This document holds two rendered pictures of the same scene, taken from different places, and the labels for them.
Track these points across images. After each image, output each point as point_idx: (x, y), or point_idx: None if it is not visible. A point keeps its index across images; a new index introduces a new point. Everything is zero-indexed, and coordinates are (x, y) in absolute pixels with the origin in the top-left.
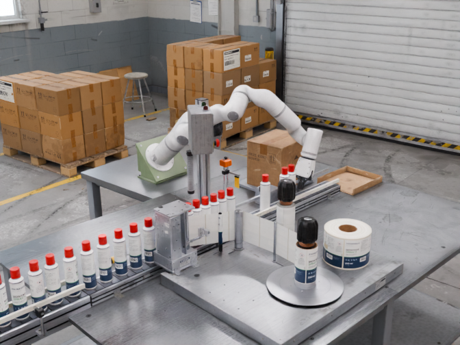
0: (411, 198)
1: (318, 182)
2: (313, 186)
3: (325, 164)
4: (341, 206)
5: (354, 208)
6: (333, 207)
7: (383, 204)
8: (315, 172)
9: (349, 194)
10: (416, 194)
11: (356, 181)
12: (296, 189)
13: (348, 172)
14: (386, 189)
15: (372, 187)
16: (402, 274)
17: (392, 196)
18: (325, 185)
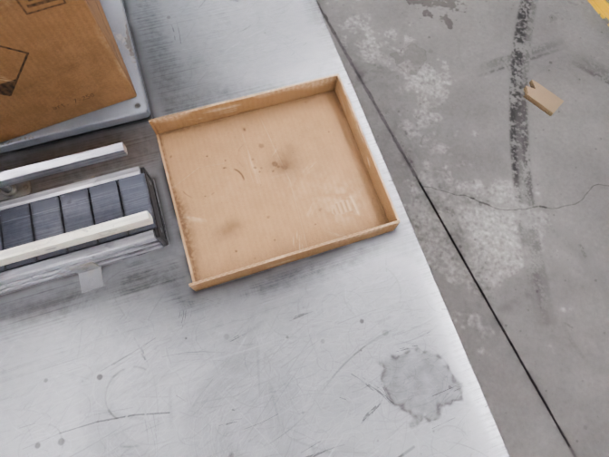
0: (389, 437)
1: (161, 131)
2: (49, 198)
3: (309, 10)
4: (72, 361)
5: (101, 406)
6: (35, 358)
7: (242, 430)
8: (230, 47)
9: (190, 273)
10: (444, 403)
11: (305, 182)
12: (45, 146)
13: (335, 101)
14: (361, 299)
15: (320, 262)
16: None
17: (336, 373)
18: (43, 250)
